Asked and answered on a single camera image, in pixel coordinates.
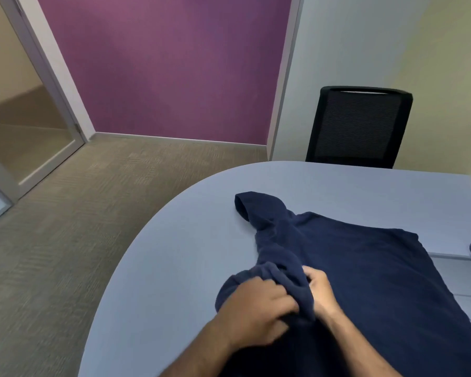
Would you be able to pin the navy blue hoodie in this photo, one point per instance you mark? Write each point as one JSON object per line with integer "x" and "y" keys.
{"x": 377, "y": 278}

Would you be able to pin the person's right hand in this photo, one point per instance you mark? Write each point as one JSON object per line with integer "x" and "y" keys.
{"x": 322, "y": 294}

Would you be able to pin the person's right forearm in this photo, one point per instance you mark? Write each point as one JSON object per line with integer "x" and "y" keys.
{"x": 357, "y": 349}

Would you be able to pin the glass door white frame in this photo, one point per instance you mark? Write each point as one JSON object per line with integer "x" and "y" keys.
{"x": 43, "y": 94}

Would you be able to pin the person's left hand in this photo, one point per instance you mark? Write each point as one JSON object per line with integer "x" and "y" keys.
{"x": 255, "y": 314}

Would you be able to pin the black mesh back chair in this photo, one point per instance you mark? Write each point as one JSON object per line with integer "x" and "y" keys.
{"x": 357, "y": 129}

